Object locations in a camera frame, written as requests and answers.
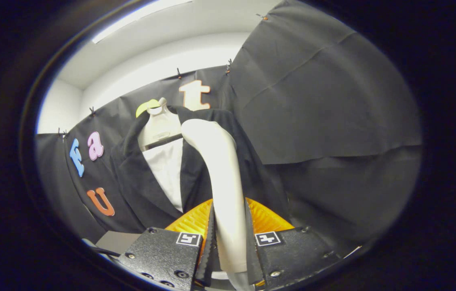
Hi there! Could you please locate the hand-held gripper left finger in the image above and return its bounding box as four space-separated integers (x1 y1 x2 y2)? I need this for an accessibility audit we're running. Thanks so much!
115 198 215 291

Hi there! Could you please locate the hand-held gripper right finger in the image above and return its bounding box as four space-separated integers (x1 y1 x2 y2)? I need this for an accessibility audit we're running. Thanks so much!
244 197 343 291

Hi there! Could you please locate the white garment steamer handle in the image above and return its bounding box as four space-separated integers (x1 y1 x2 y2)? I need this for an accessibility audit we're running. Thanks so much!
181 118 248 273

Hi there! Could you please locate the white shirt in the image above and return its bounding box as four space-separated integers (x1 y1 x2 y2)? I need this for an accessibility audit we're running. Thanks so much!
142 138 184 213

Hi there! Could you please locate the black buttoned jacket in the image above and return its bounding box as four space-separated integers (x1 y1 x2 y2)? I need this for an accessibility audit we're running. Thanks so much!
110 106 293 234

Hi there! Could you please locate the white plastic clothes hanger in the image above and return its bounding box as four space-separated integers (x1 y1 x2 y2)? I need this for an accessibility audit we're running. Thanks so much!
138 97 183 152

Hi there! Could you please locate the grey cabinet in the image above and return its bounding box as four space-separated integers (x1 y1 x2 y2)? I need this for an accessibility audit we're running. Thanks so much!
95 230 141 255

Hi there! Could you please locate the row of black backdrop clips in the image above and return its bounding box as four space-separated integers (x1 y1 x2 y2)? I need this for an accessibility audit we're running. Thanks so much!
56 13 269 138

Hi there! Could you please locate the black backdrop cloth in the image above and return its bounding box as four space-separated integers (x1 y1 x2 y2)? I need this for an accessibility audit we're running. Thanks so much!
36 0 423 253

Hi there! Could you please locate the long ceiling light panel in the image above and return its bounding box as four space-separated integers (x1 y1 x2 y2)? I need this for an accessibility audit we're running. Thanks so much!
92 0 194 44

